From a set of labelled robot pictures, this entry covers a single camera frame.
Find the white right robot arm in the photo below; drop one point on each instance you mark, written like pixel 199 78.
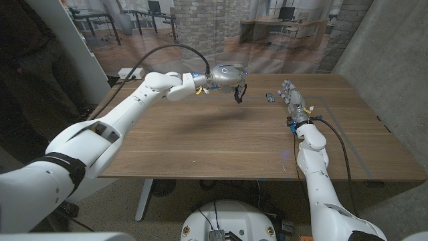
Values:
pixel 317 187

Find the printed office backdrop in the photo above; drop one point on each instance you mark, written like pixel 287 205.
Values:
pixel 284 33

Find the white table leg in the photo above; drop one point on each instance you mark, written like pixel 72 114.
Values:
pixel 143 201

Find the small blue silver toy car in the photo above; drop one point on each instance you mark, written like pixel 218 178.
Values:
pixel 270 97

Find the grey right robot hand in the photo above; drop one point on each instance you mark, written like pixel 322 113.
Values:
pixel 296 102

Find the white partition panel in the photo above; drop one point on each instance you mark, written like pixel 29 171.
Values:
pixel 83 57

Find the white power strip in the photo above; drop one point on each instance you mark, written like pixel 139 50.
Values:
pixel 131 73

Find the small black rectangular block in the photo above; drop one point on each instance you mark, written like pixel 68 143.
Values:
pixel 238 98

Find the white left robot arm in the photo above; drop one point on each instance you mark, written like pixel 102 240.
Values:
pixel 133 107

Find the person in dark clothes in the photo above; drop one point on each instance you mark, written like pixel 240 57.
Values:
pixel 33 67

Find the black round ribbed disc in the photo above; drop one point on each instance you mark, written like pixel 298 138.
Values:
pixel 162 187

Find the grey finned module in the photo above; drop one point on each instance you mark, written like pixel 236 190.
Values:
pixel 216 235

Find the black flat table foot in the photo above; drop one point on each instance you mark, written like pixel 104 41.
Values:
pixel 374 184

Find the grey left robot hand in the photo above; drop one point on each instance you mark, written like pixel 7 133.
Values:
pixel 224 77

